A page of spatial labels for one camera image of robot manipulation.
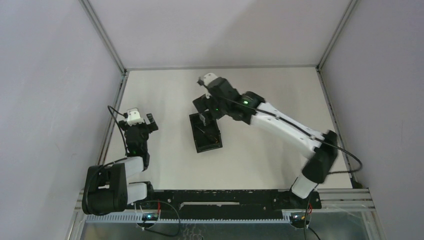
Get black yellow screwdriver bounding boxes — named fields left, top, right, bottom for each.
left=195, top=125, right=220, bottom=145

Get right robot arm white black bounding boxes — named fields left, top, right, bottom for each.
left=193, top=73, right=338, bottom=208

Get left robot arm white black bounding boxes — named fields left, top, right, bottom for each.
left=81, top=109, right=159, bottom=216

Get black plastic bin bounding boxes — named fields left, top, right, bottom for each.
left=189, top=111, right=223, bottom=153

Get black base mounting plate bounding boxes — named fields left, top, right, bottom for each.
left=142, top=189, right=322, bottom=221

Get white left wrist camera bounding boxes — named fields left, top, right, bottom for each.
left=126, top=108, right=144, bottom=126

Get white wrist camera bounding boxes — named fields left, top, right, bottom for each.
left=126, top=108, right=144, bottom=126
left=197, top=72, right=218, bottom=87

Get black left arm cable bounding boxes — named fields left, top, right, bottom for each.
left=107, top=105, right=129, bottom=157

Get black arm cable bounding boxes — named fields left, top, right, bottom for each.
left=107, top=105, right=129, bottom=157
left=211, top=94, right=364, bottom=175

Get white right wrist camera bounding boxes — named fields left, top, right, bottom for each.
left=197, top=72, right=218, bottom=87

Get aluminium frame rail left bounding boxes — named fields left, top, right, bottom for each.
left=92, top=71, right=129, bottom=165

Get aluminium frame rail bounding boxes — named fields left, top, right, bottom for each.
left=126, top=64, right=317, bottom=72
left=92, top=71, right=129, bottom=165
left=316, top=67, right=364, bottom=190

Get left controller board with wires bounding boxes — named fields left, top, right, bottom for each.
left=136, top=200, right=182, bottom=238

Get controller board with wires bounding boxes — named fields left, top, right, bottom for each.
left=289, top=199, right=321, bottom=240
left=136, top=200, right=182, bottom=238

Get aluminium frame rail back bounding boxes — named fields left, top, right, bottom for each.
left=126, top=64, right=317, bottom=72

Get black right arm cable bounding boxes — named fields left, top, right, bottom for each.
left=211, top=94, right=364, bottom=175

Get right controller board with wires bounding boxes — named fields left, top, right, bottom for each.
left=289, top=199, right=321, bottom=240

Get aluminium frame rail right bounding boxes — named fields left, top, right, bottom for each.
left=316, top=67, right=364, bottom=190

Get aluminium front frame rails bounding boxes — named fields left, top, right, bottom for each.
left=66, top=189, right=385, bottom=240

